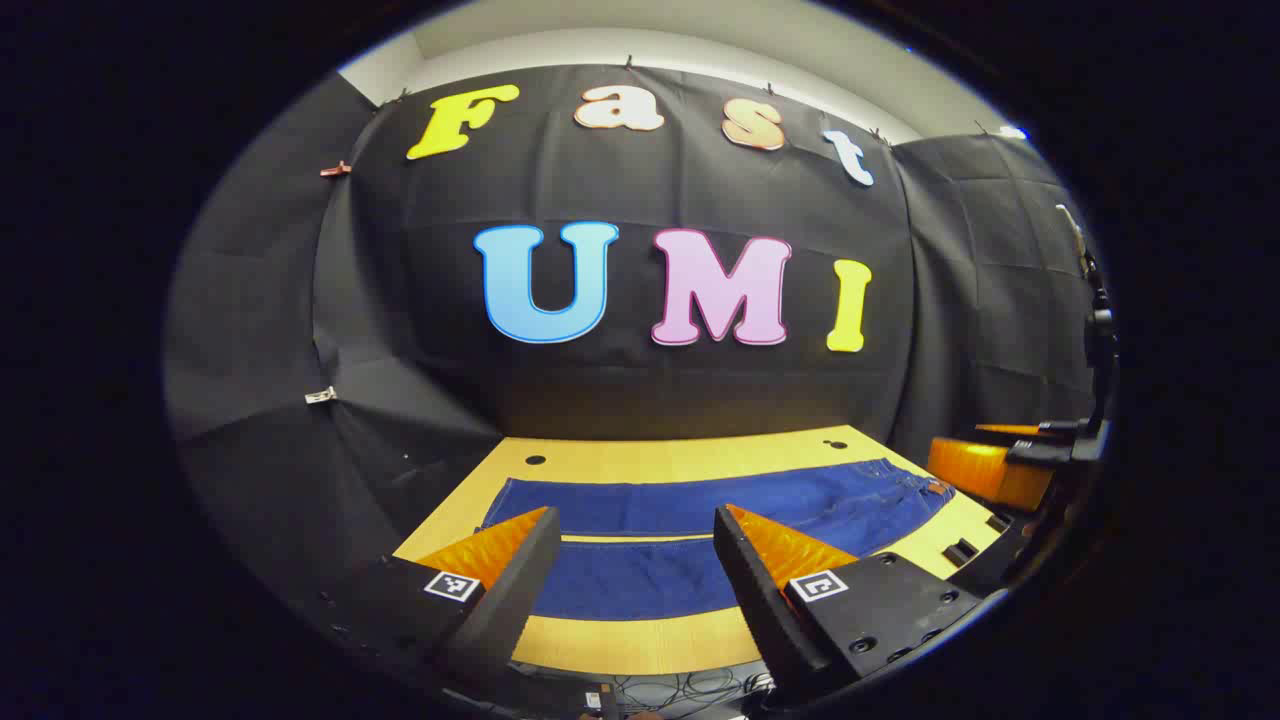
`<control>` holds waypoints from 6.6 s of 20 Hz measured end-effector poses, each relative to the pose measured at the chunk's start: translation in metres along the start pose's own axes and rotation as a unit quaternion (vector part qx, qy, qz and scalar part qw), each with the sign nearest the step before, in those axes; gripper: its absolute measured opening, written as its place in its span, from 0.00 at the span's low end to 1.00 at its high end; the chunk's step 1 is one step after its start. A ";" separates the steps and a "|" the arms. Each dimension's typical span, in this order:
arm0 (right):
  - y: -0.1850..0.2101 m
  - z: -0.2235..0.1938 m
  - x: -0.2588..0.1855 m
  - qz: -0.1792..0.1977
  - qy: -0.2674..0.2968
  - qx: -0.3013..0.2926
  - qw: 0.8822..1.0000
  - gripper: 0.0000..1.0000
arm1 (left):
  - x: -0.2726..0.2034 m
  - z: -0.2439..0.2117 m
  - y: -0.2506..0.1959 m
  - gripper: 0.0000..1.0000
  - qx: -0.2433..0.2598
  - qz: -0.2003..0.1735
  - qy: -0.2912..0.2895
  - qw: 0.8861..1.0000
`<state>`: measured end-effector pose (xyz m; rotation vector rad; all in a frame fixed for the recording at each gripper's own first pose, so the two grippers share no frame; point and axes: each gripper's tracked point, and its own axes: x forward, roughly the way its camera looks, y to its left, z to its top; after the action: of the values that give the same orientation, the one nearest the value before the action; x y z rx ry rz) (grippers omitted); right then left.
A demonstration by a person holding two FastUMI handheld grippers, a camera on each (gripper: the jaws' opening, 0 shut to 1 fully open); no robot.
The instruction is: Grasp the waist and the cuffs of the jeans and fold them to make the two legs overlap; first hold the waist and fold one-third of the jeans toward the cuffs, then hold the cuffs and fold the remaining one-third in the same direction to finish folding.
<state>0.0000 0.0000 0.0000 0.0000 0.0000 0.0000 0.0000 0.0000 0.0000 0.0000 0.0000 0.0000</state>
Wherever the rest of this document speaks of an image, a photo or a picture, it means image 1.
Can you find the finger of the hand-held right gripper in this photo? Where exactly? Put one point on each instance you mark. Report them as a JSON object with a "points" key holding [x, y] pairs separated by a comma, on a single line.
{"points": [[1010, 430], [985, 475]]}

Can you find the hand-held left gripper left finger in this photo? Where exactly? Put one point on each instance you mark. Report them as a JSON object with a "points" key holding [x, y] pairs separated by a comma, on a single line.
{"points": [[520, 590]]}

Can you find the white clip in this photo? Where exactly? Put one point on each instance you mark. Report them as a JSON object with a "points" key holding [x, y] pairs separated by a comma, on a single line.
{"points": [[320, 396]]}

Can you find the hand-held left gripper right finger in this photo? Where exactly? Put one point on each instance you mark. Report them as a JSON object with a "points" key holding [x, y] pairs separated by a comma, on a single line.
{"points": [[760, 600]]}

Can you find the blue jeans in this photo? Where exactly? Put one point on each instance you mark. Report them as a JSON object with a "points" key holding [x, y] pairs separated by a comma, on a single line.
{"points": [[640, 580]]}

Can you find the black backdrop cloth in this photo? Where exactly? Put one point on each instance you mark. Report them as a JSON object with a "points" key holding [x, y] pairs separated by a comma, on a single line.
{"points": [[400, 300]]}

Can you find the red clip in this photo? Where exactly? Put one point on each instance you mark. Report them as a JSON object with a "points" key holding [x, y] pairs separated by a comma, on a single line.
{"points": [[336, 169]]}

